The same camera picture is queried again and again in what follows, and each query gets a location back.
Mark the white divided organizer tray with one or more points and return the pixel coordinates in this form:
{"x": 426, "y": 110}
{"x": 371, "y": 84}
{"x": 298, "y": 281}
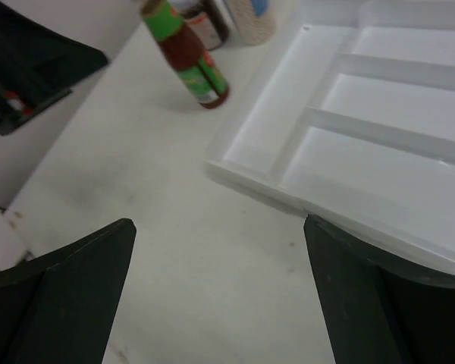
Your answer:
{"x": 351, "y": 116}

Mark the red chili sauce bottle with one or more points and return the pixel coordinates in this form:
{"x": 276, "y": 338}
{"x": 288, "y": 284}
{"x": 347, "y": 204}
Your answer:
{"x": 185, "y": 53}

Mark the white peppercorn jar blue label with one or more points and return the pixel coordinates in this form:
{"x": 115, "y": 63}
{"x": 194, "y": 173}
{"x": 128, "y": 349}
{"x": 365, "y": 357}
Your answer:
{"x": 253, "y": 19}

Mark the dark sauce jar white lid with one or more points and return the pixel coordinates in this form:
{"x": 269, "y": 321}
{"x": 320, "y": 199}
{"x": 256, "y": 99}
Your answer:
{"x": 206, "y": 21}

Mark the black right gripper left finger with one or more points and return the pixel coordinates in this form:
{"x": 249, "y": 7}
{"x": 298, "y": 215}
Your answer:
{"x": 60, "y": 307}

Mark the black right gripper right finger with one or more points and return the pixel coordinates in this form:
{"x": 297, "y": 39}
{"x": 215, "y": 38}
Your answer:
{"x": 377, "y": 306}

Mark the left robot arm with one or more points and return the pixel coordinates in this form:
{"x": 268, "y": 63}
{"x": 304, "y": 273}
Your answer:
{"x": 38, "y": 68}

